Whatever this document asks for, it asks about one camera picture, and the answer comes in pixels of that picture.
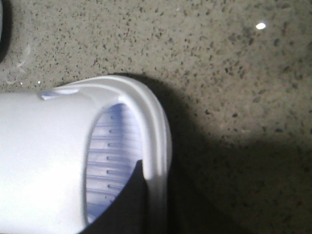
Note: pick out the black round object edge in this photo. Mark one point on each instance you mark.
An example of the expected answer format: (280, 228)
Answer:
(5, 27)

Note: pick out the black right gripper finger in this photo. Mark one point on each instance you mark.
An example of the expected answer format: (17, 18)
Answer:
(127, 214)

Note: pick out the light blue slipper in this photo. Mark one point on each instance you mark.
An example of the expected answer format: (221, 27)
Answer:
(66, 153)

